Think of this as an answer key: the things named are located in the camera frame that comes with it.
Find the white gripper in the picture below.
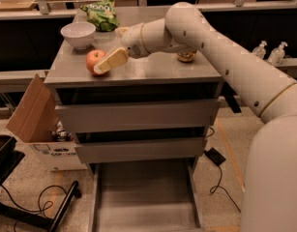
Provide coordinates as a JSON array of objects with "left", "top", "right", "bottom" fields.
[{"left": 93, "top": 23, "right": 150, "bottom": 74}]

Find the red apple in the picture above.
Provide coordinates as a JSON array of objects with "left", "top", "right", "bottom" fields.
[{"left": 85, "top": 49, "right": 105, "bottom": 76}]

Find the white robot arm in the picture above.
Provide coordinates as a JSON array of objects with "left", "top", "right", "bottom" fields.
[{"left": 94, "top": 2, "right": 297, "bottom": 232}]

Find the grey drawer cabinet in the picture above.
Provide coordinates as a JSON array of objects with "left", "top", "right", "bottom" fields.
[{"left": 44, "top": 5, "right": 230, "bottom": 176}]

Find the grey top drawer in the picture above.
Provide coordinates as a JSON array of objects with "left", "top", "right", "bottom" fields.
[{"left": 55, "top": 100, "right": 220, "bottom": 132}]

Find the grey middle drawer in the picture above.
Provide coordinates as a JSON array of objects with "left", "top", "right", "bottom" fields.
[{"left": 75, "top": 137, "right": 207, "bottom": 163}]

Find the grey open bottom drawer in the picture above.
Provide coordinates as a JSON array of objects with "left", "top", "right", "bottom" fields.
[{"left": 88, "top": 159, "right": 204, "bottom": 232}]

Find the green chip bag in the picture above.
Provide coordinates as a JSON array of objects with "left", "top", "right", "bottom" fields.
[{"left": 79, "top": 0, "right": 119, "bottom": 32}]

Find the white ceramic bowl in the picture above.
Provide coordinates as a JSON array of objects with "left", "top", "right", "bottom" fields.
[{"left": 60, "top": 21, "right": 96, "bottom": 49}]

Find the gold soda can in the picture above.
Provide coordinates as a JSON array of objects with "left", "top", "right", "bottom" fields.
[{"left": 177, "top": 51, "right": 196, "bottom": 63}]

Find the cardboard box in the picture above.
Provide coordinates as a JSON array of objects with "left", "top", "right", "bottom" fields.
[{"left": 7, "top": 74, "right": 86, "bottom": 171}]

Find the left clear sanitizer bottle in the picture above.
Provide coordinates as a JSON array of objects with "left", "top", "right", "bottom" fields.
[{"left": 252, "top": 41, "right": 267, "bottom": 59}]

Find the clear sanitizer bottle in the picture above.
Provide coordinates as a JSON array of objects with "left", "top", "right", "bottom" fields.
[
  {"left": 268, "top": 42, "right": 287, "bottom": 66},
  {"left": 252, "top": 41, "right": 267, "bottom": 59}
]

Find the black power adapter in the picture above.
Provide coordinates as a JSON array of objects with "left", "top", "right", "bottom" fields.
[{"left": 204, "top": 148, "right": 226, "bottom": 166}]

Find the right clear sanitizer bottle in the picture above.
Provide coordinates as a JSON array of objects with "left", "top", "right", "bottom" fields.
[{"left": 268, "top": 42, "right": 287, "bottom": 66}]

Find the black chair base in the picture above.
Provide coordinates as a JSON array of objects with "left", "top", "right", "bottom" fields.
[{"left": 0, "top": 141, "right": 87, "bottom": 232}]

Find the black adapter cable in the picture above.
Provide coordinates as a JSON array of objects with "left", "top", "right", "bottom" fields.
[{"left": 209, "top": 164, "right": 243, "bottom": 215}]

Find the black floor cable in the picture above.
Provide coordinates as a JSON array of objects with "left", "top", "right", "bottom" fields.
[{"left": 0, "top": 184, "right": 69, "bottom": 232}]

